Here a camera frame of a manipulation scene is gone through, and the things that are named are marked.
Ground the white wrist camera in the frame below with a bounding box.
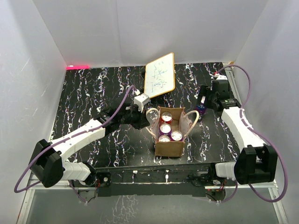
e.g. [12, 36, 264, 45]
[134, 93, 150, 112]
[213, 72, 228, 80]

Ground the pink tape strip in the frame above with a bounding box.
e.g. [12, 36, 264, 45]
[66, 65, 90, 70]

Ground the purple can front right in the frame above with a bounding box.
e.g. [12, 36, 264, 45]
[170, 130, 183, 141]

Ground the red soda can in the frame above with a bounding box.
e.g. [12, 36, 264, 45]
[160, 112, 173, 124]

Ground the black front base bar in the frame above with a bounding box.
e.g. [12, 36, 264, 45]
[96, 163, 224, 197]

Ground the patterned canvas tote bag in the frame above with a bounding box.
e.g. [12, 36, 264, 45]
[146, 107, 199, 157]

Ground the purple can front left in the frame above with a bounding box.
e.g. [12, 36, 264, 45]
[158, 135, 171, 142]

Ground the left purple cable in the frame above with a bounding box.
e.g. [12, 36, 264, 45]
[14, 85, 141, 194]

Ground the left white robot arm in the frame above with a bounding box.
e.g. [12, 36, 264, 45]
[29, 103, 150, 188]

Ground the small wood-framed whiteboard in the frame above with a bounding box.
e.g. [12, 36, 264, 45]
[144, 52, 175, 98]

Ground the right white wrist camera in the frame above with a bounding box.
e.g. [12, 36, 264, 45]
[213, 72, 228, 80]

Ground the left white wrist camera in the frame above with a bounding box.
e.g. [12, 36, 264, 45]
[134, 93, 150, 112]

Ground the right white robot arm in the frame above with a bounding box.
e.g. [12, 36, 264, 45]
[196, 75, 278, 185]

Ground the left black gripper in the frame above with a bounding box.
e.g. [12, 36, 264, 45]
[119, 104, 149, 130]

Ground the purple soda can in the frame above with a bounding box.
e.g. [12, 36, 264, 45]
[159, 123, 172, 136]
[195, 96, 206, 115]

